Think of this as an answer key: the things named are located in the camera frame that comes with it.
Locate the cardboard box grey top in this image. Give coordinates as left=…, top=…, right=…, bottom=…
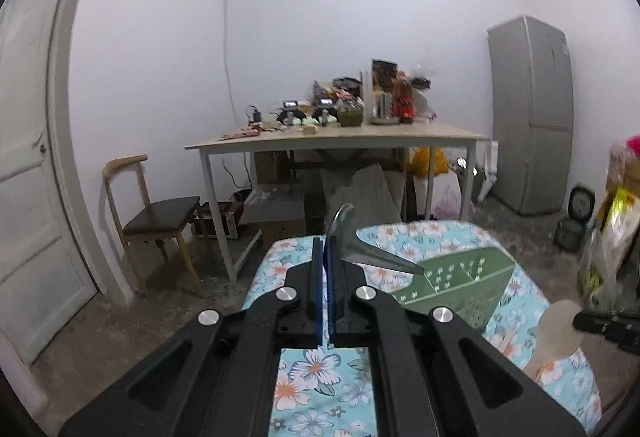
left=245, top=184, right=307, bottom=245

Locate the green star-cutout utensil holder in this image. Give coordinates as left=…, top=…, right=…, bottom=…
left=387, top=244, right=518, bottom=335

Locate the clear plastic bag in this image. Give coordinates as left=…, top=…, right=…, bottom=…
left=580, top=222, right=625, bottom=313

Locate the wall cable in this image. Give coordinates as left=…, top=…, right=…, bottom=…
left=224, top=0, right=238, bottom=118

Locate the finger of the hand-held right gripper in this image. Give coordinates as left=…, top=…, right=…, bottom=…
left=572, top=311, right=640, bottom=353

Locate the grey refrigerator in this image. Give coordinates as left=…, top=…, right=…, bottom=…
left=486, top=14, right=574, bottom=217

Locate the grey slab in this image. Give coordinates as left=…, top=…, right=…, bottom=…
left=320, top=164, right=403, bottom=228

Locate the white panel door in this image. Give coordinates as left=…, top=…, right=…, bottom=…
left=0, top=0, right=101, bottom=365

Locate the black rice cooker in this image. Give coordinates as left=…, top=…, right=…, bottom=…
left=552, top=184, right=598, bottom=254

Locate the black device with screen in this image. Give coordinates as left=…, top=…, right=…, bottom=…
left=314, top=98, right=337, bottom=125
left=277, top=98, right=307, bottom=125

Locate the wooden chair dark seat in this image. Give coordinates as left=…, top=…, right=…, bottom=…
left=102, top=154, right=221, bottom=300

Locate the pile of snack packets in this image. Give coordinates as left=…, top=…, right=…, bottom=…
left=314, top=77, right=363, bottom=102

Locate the wooden rice paddle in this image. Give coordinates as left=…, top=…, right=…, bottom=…
left=522, top=299, right=586, bottom=380

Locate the silver metal container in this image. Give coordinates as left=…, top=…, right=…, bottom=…
left=370, top=91, right=401, bottom=125

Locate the white floral bag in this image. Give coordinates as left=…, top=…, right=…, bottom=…
left=432, top=177, right=463, bottom=220

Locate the floral turquoise tablecloth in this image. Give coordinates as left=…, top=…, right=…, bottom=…
left=242, top=219, right=603, bottom=437

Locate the yellow-green bag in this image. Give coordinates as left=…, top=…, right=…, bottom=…
left=602, top=187, right=640, bottom=268

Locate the yellow plastic bag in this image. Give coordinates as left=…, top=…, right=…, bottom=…
left=410, top=147, right=446, bottom=180

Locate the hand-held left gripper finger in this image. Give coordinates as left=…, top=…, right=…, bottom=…
left=326, top=237, right=586, bottom=437
left=59, top=237, right=327, bottom=437

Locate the dark snack box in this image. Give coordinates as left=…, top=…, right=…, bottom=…
left=371, top=58, right=399, bottom=88

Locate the dark brown box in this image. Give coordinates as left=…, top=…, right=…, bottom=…
left=192, top=201, right=246, bottom=240

